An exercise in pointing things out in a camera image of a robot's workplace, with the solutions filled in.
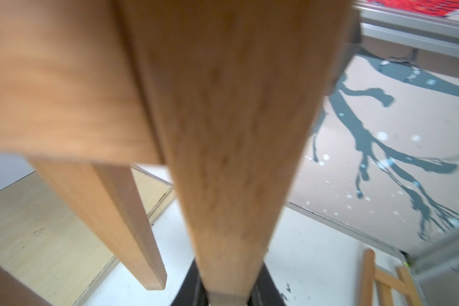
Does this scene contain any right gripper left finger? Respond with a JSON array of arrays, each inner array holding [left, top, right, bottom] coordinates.
[[171, 260, 209, 306]]

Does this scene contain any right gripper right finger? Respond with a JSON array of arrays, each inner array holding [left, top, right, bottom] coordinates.
[[248, 264, 286, 306]]

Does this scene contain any wooden easel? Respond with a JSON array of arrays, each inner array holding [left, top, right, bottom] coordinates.
[[358, 249, 424, 306], [0, 1, 353, 305]]

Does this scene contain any plywood board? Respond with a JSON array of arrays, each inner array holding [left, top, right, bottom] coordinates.
[[0, 165, 174, 305]]

